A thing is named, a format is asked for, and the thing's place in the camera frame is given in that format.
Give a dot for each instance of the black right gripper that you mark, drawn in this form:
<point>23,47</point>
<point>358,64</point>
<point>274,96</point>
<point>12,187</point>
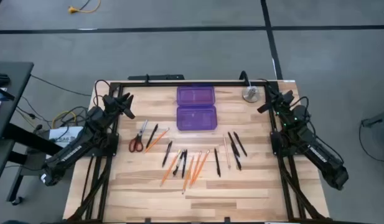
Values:
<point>285,109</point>

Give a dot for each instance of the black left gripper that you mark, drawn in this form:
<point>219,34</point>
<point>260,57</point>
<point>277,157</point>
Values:
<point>114,109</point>

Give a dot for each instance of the clear pen with black grip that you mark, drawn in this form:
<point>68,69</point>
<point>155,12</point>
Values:
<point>178,163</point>
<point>167,154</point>

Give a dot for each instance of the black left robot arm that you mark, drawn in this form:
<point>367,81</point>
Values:
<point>70,154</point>

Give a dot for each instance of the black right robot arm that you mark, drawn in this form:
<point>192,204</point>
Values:
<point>319,152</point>

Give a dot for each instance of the purple plastic pencil box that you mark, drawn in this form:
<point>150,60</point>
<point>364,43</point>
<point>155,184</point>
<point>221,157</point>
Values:
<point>196,118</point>

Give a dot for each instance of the round metal stand base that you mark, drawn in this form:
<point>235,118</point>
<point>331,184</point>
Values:
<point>251,93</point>

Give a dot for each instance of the black bar with clamp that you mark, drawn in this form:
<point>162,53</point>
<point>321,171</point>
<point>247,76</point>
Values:
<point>160,77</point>

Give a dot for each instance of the white paper sheet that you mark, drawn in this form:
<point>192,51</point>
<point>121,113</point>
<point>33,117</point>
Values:
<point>59,134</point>

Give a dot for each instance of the grey stand foot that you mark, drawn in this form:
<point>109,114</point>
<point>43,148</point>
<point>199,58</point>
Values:
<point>381,119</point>

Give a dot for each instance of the black desk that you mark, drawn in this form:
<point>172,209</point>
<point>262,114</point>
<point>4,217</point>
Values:
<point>14,102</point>

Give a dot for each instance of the black object on desk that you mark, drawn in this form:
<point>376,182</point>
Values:
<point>0,79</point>

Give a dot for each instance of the black caster wheel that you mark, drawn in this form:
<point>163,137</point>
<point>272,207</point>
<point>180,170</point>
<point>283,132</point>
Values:
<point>17,200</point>

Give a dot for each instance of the black aluminium table frame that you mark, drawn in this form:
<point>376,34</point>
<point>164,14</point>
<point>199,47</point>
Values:
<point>148,84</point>

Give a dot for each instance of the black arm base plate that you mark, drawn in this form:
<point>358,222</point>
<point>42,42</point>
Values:
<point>112,149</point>
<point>275,143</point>

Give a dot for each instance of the black curved bracket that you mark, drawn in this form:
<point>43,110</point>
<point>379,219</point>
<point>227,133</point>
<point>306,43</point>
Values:
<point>243,74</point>

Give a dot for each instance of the black desk leg frame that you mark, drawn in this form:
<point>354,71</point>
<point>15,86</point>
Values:
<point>33,141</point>

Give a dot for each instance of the black frame clamp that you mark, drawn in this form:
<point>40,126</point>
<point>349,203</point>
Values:
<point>227,220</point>
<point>147,220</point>

